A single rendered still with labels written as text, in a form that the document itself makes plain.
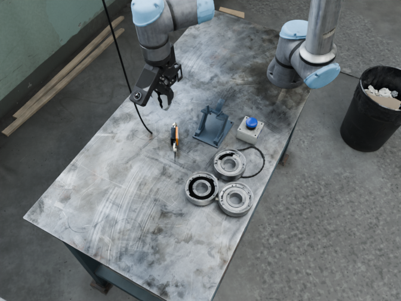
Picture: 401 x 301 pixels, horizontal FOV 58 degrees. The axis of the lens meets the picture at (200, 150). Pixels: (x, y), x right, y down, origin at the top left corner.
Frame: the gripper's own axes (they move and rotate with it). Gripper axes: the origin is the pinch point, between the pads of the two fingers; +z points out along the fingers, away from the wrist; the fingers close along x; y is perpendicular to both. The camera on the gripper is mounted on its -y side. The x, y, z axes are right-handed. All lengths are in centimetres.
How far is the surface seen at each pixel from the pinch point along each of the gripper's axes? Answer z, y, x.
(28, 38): 58, 40, 145
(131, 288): 72, -41, -1
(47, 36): 66, 54, 147
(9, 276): 91, -68, 60
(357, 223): 104, 52, -73
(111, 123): 16.0, -5.1, 22.1
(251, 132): 15.0, 15.7, -22.8
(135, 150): 16.6, -9.4, 7.6
